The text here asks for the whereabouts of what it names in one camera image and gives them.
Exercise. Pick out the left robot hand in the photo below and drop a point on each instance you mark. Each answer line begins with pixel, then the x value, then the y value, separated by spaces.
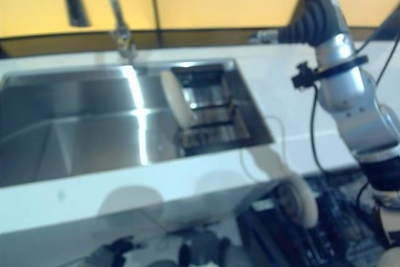
pixel 109 253

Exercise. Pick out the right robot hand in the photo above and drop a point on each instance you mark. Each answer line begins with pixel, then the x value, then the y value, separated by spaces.
pixel 318 20

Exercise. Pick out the cream ceramic plate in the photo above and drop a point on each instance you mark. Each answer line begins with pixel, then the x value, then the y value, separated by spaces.
pixel 304 204
pixel 176 98

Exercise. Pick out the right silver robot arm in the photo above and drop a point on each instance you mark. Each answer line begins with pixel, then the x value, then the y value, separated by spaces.
pixel 350 107

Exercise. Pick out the white kitchen cabinet front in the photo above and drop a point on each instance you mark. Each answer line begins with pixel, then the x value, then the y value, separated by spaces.
pixel 93 217

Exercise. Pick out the roll-up steel drying rack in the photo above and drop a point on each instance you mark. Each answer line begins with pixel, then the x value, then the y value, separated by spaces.
pixel 215 113

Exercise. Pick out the stainless steel sink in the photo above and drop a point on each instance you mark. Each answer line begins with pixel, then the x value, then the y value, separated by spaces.
pixel 78 117

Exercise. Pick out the chrome kitchen faucet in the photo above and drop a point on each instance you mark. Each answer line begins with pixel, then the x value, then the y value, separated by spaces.
pixel 117 7

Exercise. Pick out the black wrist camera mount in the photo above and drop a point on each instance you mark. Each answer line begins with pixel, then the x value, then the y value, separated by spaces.
pixel 304 74

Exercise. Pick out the dark window frame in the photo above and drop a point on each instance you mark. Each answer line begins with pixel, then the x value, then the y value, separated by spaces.
pixel 156 13

